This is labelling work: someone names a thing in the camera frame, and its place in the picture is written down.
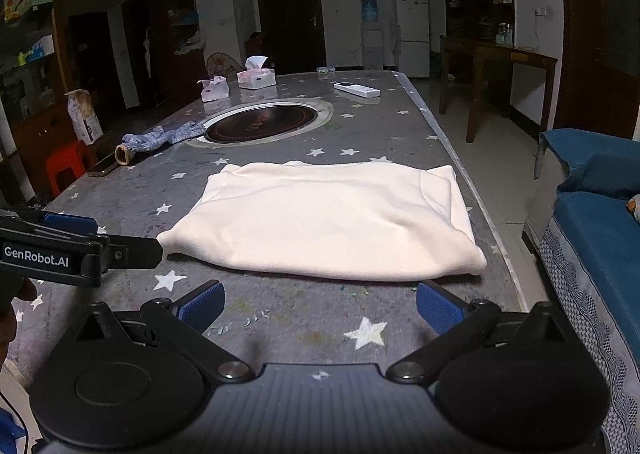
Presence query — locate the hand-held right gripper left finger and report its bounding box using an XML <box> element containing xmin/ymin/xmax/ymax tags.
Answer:
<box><xmin>74</xmin><ymin>280</ymin><xmax>256</xmax><ymax>383</ymax></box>

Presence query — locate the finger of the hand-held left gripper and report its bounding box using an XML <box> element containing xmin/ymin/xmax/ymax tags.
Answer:
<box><xmin>0</xmin><ymin>208</ymin><xmax>99</xmax><ymax>237</ymax></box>
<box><xmin>95</xmin><ymin>234</ymin><xmax>165</xmax><ymax>271</ymax></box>

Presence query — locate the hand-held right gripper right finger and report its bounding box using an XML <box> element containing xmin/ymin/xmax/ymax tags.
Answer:
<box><xmin>386</xmin><ymin>280</ymin><xmax>572</xmax><ymax>385</ymax></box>

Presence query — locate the cream sweatshirt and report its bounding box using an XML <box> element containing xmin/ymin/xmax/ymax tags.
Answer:
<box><xmin>156</xmin><ymin>161</ymin><xmax>487</xmax><ymax>282</ymax></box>

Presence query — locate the person's left hand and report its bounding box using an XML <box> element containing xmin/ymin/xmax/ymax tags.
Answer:
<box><xmin>0</xmin><ymin>276</ymin><xmax>39</xmax><ymax>360</ymax></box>

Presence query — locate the red plastic stool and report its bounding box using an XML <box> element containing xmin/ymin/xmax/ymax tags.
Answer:
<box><xmin>45</xmin><ymin>140</ymin><xmax>93</xmax><ymax>197</ymax></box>

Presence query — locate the dark smartphone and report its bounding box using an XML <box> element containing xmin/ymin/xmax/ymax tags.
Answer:
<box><xmin>87</xmin><ymin>152</ymin><xmax>121</xmax><ymax>178</ymax></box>

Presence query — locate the grey star print tablecloth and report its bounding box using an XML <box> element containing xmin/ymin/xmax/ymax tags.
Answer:
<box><xmin>0</xmin><ymin>71</ymin><xmax>528</xmax><ymax>385</ymax></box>

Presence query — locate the printed paper sack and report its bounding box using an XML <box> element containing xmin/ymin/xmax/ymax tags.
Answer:
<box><xmin>64</xmin><ymin>90</ymin><xmax>104</xmax><ymax>145</ymax></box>

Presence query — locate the blue knit work glove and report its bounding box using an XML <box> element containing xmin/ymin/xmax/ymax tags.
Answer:
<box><xmin>115</xmin><ymin>120</ymin><xmax>206</xmax><ymax>167</ymax></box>

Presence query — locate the wooden shelf cabinet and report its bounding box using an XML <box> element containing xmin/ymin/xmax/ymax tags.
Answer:
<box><xmin>0</xmin><ymin>0</ymin><xmax>71</xmax><ymax>205</ymax></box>

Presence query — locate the round built-in induction cooktop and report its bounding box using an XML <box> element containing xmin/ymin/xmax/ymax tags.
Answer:
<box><xmin>186</xmin><ymin>98</ymin><xmax>334</xmax><ymax>149</ymax></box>

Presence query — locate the white tissue box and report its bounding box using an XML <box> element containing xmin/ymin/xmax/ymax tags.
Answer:
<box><xmin>197</xmin><ymin>76</ymin><xmax>231</xmax><ymax>102</ymax></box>

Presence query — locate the tall wooden shelf unit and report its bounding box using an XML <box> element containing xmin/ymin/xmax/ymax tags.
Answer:
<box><xmin>150</xmin><ymin>0</ymin><xmax>210</xmax><ymax>107</ymax></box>

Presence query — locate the blue sofa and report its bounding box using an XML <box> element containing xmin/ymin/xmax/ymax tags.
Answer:
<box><xmin>522</xmin><ymin>129</ymin><xmax>640</xmax><ymax>454</ymax></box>

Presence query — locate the pink tissue box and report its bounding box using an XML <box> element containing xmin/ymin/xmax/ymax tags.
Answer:
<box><xmin>237</xmin><ymin>55</ymin><xmax>277</xmax><ymax>89</ymax></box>

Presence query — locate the white plastic bag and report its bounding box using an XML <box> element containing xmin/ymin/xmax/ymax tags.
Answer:
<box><xmin>176</xmin><ymin>31</ymin><xmax>208</xmax><ymax>56</ymax></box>

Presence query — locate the white remote control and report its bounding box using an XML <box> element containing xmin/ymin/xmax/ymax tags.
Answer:
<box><xmin>334</xmin><ymin>81</ymin><xmax>381</xmax><ymax>98</ymax></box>

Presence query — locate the wooden side table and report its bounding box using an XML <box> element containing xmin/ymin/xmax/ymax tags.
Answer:
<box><xmin>439</xmin><ymin>35</ymin><xmax>558</xmax><ymax>143</ymax></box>

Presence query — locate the white water dispenser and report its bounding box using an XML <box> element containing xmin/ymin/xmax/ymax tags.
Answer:
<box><xmin>361</xmin><ymin>22</ymin><xmax>385</xmax><ymax>70</ymax></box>

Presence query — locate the white refrigerator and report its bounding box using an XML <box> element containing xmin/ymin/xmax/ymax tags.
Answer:
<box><xmin>395</xmin><ymin>0</ymin><xmax>432</xmax><ymax>79</ymax></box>

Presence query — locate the dark wooden door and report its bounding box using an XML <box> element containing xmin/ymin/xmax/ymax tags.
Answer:
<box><xmin>255</xmin><ymin>0</ymin><xmax>327</xmax><ymax>75</ymax></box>

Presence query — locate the thin black cable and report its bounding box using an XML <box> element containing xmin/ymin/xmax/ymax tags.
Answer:
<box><xmin>0</xmin><ymin>389</ymin><xmax>28</xmax><ymax>442</ymax></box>

